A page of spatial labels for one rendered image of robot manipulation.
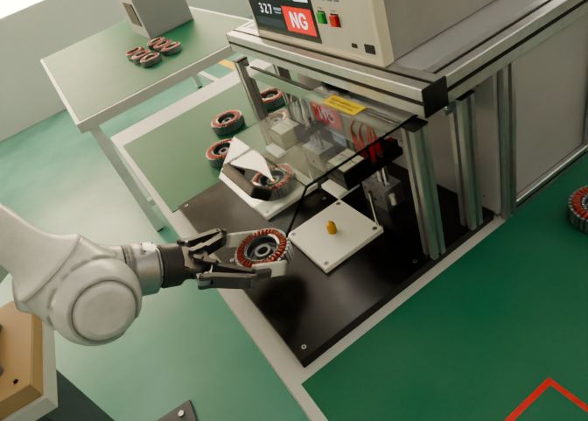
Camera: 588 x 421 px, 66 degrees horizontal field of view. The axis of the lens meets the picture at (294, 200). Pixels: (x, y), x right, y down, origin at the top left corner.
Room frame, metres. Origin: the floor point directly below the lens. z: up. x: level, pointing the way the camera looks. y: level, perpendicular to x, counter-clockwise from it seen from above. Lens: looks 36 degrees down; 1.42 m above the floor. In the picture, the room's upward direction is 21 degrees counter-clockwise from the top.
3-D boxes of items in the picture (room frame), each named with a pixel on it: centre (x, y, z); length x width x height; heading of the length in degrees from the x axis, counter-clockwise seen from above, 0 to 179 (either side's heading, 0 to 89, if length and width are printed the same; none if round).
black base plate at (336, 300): (0.84, -0.03, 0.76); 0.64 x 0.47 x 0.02; 20
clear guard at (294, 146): (0.66, -0.08, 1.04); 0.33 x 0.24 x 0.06; 110
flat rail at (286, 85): (0.87, -0.11, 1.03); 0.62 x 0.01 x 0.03; 20
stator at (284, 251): (0.67, 0.09, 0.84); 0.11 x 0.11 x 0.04
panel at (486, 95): (0.92, -0.25, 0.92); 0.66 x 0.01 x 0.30; 20
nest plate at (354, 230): (0.72, -0.05, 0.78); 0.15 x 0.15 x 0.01; 20
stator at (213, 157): (1.26, 0.15, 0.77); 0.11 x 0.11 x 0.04
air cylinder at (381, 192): (0.77, -0.19, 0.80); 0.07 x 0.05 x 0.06; 20
